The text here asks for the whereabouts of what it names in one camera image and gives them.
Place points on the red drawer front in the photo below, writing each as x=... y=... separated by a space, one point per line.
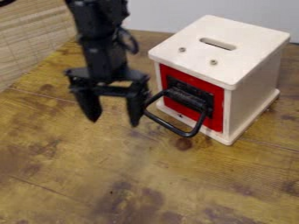
x=190 y=95

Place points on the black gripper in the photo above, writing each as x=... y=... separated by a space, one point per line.
x=109 y=76

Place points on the white wooden box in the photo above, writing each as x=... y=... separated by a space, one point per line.
x=230 y=59

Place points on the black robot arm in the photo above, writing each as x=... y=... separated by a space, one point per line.
x=99 y=18

